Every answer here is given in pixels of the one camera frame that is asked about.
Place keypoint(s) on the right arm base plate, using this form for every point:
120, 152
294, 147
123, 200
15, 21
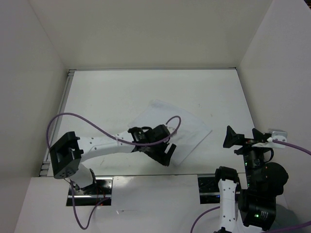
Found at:
208, 189

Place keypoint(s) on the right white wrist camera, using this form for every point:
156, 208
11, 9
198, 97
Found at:
273, 134

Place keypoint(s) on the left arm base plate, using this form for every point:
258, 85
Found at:
102, 193

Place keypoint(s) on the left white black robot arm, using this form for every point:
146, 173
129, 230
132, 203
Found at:
70, 151

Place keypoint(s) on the grey cloth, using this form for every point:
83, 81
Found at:
284, 218

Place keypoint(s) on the white skirt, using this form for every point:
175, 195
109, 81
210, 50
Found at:
190, 134

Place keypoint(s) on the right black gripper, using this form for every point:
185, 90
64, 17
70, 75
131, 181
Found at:
232, 137

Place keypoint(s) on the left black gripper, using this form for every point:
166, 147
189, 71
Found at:
164, 158

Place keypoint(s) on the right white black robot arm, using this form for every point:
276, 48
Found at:
253, 210

